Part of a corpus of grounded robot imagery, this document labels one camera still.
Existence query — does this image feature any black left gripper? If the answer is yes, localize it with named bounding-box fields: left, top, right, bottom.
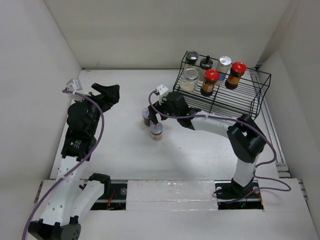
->
left=75, top=83, right=119, bottom=135

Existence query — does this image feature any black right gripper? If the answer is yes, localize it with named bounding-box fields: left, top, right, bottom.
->
left=148, top=97, right=180, bottom=124

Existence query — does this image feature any grey-lid dark sauce jar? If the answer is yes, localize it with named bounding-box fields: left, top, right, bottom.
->
left=142, top=108, right=151, bottom=127

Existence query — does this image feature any silver-lid white powder jar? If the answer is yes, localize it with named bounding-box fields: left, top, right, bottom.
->
left=180, top=68, right=198, bottom=93

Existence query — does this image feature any small red-cap brown bottle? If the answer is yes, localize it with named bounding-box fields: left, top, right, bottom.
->
left=200, top=69, right=220, bottom=97

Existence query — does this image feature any black-pump-lid spice jar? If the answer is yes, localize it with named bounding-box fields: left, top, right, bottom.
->
left=198, top=55, right=213, bottom=82

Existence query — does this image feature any silver-lid blue-label jar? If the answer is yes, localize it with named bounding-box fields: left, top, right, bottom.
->
left=216, top=56, right=232, bottom=86

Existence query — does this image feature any red-lid brown sauce bottle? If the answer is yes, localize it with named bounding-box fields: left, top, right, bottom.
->
left=225, top=61, right=247, bottom=90

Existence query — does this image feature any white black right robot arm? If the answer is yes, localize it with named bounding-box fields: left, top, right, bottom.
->
left=148, top=89, right=266, bottom=200

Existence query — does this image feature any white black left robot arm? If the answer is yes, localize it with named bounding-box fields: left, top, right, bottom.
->
left=21, top=83, right=120, bottom=240

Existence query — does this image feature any grey-lid reddish sauce jar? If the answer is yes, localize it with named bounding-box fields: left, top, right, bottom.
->
left=150, top=122, right=163, bottom=141

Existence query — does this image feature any glass-lid spice jar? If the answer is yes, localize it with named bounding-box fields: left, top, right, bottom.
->
left=184, top=50, right=199, bottom=70

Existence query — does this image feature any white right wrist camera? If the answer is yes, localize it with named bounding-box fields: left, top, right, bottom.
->
left=155, top=84, right=170, bottom=105

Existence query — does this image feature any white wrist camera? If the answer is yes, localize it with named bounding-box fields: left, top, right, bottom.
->
left=66, top=78, right=90, bottom=102
left=155, top=84, right=170, bottom=105

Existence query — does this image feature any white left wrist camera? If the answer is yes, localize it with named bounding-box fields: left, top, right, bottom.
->
left=66, top=78, right=90, bottom=102

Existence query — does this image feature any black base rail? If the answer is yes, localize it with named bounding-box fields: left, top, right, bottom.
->
left=92, top=180, right=264, bottom=212

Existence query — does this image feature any black wire shelf rack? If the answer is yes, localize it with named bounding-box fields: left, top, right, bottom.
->
left=172, top=53, right=272, bottom=120

